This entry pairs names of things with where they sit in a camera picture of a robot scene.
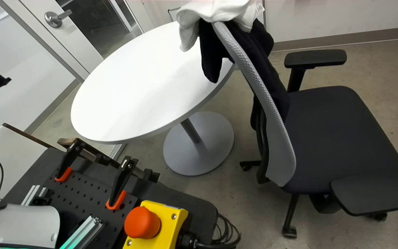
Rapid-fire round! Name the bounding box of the yellow emergency stop button box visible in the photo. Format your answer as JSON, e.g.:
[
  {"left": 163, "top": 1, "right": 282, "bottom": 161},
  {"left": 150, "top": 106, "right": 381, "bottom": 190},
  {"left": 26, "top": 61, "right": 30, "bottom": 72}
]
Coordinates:
[{"left": 122, "top": 200, "right": 189, "bottom": 249}]

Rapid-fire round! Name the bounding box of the black clamp with orange tip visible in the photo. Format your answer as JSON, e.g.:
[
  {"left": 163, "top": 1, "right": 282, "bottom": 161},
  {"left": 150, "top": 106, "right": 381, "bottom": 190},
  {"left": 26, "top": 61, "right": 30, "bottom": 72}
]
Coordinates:
[
  {"left": 105, "top": 156, "right": 139, "bottom": 211},
  {"left": 54, "top": 138, "right": 86, "bottom": 183}
]

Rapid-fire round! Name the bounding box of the door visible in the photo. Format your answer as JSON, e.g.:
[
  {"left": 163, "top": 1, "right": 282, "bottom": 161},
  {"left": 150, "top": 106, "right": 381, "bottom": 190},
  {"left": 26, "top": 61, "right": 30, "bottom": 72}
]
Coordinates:
[{"left": 0, "top": 0, "right": 145, "bottom": 83}]

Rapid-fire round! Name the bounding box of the dark blue cloth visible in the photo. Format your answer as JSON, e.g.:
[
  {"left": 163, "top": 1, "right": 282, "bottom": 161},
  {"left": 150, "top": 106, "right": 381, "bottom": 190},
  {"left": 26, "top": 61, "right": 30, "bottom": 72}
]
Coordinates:
[{"left": 198, "top": 18, "right": 291, "bottom": 122}]

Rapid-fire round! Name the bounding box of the white board with wooden edge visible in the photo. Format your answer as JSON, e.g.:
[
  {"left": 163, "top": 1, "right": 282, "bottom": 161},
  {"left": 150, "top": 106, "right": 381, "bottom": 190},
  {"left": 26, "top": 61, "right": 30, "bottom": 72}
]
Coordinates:
[{"left": 0, "top": 123, "right": 55, "bottom": 199}]

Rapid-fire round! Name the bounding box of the office chair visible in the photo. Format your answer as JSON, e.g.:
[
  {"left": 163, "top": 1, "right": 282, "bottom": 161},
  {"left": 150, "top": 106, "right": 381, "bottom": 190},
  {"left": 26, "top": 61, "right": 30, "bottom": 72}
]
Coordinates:
[{"left": 211, "top": 21, "right": 398, "bottom": 239}]

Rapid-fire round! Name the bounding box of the white towel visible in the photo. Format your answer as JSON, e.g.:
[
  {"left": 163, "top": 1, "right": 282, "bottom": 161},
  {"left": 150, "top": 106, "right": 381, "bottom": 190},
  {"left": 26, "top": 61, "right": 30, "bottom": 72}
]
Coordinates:
[{"left": 176, "top": 0, "right": 266, "bottom": 53}]

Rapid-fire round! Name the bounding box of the coil of black cable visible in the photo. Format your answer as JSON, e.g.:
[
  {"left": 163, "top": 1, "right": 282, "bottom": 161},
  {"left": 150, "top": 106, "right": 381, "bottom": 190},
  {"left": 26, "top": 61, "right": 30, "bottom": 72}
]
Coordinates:
[{"left": 181, "top": 211, "right": 241, "bottom": 249}]

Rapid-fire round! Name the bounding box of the aluminium profile bar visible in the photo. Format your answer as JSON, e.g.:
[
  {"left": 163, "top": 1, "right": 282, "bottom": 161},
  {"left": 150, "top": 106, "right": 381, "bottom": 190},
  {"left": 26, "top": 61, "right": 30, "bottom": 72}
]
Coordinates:
[
  {"left": 21, "top": 185, "right": 49, "bottom": 206},
  {"left": 59, "top": 216, "right": 105, "bottom": 249}
]

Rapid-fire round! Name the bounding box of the door handle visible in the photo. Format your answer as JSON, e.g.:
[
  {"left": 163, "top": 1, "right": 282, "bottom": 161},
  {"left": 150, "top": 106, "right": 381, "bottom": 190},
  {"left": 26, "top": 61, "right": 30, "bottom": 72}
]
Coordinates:
[{"left": 44, "top": 9, "right": 73, "bottom": 28}]

